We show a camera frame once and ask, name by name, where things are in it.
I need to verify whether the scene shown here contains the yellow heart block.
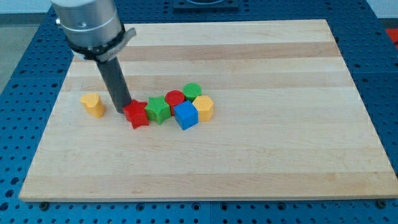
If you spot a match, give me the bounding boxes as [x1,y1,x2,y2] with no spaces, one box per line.
[80,93,105,118]

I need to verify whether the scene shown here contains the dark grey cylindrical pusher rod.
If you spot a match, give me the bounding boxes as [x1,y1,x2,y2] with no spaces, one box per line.
[96,57,132,113]

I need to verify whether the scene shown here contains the red star block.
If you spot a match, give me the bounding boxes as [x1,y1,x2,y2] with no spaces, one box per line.
[123,100,149,129]

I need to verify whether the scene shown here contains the green cylinder block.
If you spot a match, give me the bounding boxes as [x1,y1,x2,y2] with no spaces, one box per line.
[182,83,202,102]

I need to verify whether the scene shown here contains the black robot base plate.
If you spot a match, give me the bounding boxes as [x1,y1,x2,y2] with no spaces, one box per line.
[172,0,239,12]

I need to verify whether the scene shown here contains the yellow hexagon block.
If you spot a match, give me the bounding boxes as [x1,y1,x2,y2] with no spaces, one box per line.
[193,96,214,121]

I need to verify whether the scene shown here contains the blue cube block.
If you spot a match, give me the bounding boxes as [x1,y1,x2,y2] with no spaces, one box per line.
[174,100,198,130]

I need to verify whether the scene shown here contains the red cylinder block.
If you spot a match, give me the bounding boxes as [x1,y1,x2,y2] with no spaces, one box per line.
[165,90,185,116]

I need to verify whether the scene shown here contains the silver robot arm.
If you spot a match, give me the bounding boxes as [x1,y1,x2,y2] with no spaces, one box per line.
[51,0,137,113]

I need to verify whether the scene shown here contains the green star block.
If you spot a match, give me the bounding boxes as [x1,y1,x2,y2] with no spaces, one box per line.
[145,96,171,125]

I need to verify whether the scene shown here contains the light wooden board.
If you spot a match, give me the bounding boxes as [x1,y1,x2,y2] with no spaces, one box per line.
[19,19,397,202]

